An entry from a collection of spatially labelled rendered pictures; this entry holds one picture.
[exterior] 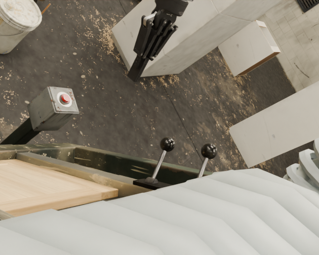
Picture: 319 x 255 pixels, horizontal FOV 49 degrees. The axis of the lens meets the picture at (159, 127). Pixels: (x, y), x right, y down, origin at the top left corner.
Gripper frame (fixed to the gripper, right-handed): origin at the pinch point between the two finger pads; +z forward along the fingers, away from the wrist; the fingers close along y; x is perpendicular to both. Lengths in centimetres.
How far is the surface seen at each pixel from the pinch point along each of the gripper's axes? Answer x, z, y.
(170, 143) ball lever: -19.8, 9.0, -1.6
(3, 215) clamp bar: -24, 9, -47
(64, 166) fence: 1.9, 35.2, -7.4
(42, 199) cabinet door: -13.2, 25.0, -28.5
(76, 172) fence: -3.1, 32.7, -7.8
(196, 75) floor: 143, 93, 340
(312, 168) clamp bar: -49, -24, -53
